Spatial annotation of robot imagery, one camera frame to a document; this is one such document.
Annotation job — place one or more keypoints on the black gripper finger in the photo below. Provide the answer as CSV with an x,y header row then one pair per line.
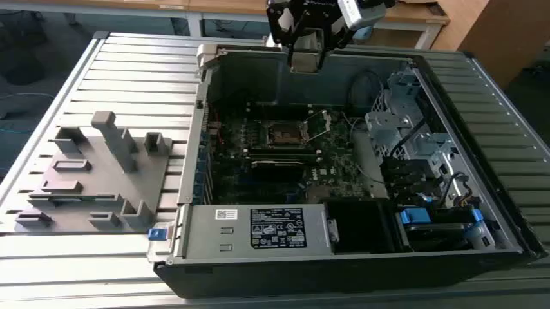
x,y
279,37
337,40

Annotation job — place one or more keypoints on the metal locking lever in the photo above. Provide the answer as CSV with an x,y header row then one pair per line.
x,y
322,133

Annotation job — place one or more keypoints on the CPU socket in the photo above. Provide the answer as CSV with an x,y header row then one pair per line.
x,y
283,132

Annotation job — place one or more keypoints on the black expansion slot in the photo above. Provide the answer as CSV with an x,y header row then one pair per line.
x,y
279,150

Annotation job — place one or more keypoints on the metal drive cage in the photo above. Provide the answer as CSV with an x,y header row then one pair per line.
x,y
382,125

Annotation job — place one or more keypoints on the wooden cabinet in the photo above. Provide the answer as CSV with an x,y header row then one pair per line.
x,y
508,38

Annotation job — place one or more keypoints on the green motherboard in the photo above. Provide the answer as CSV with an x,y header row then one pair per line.
x,y
339,167

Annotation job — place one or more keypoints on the black graphics card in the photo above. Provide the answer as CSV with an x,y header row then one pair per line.
x,y
277,170

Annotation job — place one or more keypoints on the hard disk in blue carrier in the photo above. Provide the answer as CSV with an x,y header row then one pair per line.
x,y
414,215

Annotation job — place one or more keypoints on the grey parts rack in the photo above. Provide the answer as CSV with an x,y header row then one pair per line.
x,y
107,180

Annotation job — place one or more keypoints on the black waste bin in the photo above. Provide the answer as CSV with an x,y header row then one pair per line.
x,y
22,48

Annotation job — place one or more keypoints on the grey power supply unit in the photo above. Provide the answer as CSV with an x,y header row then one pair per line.
x,y
206,231

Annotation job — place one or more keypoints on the green RAM stick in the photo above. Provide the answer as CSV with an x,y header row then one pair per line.
x,y
86,199

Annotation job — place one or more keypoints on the blue plastic latch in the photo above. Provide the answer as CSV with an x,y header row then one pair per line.
x,y
155,234

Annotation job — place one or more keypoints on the black PC case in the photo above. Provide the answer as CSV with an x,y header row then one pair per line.
x,y
343,277

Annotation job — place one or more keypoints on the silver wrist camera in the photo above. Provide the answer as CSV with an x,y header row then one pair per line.
x,y
365,14

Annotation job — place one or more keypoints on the wooden desk white frame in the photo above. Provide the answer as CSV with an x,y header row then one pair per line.
x,y
86,3
413,19

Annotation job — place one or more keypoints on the grey plastic bracket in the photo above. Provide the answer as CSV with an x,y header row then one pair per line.
x,y
365,154

